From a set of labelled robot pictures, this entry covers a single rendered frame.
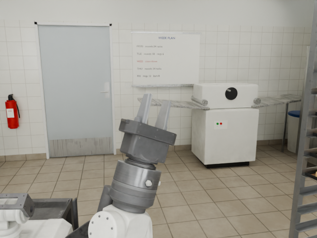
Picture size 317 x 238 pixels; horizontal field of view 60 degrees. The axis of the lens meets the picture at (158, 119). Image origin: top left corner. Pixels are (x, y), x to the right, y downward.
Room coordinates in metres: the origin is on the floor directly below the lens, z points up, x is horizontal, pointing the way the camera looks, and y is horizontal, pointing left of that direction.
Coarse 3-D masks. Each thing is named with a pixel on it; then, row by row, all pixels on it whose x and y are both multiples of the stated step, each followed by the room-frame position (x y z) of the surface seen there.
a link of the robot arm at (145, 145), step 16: (128, 128) 0.49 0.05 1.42; (144, 128) 0.49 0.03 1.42; (128, 144) 0.49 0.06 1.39; (144, 144) 0.49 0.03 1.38; (160, 144) 0.51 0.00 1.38; (128, 160) 0.49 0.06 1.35; (144, 160) 0.48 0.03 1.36; (160, 160) 0.50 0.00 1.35; (128, 176) 0.46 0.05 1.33; (144, 176) 0.46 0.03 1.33
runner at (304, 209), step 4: (304, 204) 1.16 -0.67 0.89; (308, 204) 1.16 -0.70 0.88; (312, 204) 1.17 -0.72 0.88; (316, 204) 1.18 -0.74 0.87; (300, 208) 1.15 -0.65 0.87; (304, 208) 1.16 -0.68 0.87; (308, 208) 1.17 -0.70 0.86; (312, 208) 1.17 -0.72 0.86; (316, 208) 1.17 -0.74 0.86; (300, 212) 1.13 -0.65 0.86; (304, 212) 1.13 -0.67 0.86; (308, 212) 1.13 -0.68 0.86
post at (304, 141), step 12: (312, 24) 1.17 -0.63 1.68; (312, 36) 1.17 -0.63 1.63; (312, 48) 1.16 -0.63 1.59; (312, 60) 1.15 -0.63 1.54; (312, 72) 1.15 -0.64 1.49; (312, 84) 1.15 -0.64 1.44; (312, 96) 1.15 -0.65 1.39; (312, 108) 1.15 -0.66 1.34; (300, 132) 1.17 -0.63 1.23; (300, 144) 1.16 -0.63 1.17; (300, 156) 1.16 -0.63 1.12; (300, 168) 1.15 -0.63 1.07; (300, 180) 1.15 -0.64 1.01; (300, 204) 1.15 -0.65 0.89; (300, 216) 1.16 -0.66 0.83
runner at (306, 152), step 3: (306, 150) 1.15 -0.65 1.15; (309, 150) 1.15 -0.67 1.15; (312, 150) 1.16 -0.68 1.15; (315, 150) 1.17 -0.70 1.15; (303, 153) 1.15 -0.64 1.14; (306, 153) 1.15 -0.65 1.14; (309, 153) 1.16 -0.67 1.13; (315, 153) 1.17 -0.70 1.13; (306, 156) 1.13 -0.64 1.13; (309, 156) 1.13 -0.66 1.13
